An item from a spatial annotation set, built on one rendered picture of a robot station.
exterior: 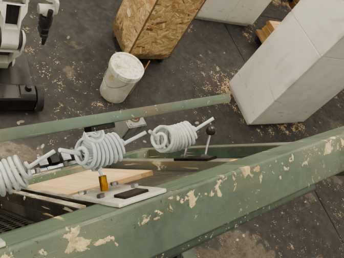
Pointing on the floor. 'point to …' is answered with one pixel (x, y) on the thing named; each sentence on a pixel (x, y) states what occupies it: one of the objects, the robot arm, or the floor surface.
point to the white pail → (121, 77)
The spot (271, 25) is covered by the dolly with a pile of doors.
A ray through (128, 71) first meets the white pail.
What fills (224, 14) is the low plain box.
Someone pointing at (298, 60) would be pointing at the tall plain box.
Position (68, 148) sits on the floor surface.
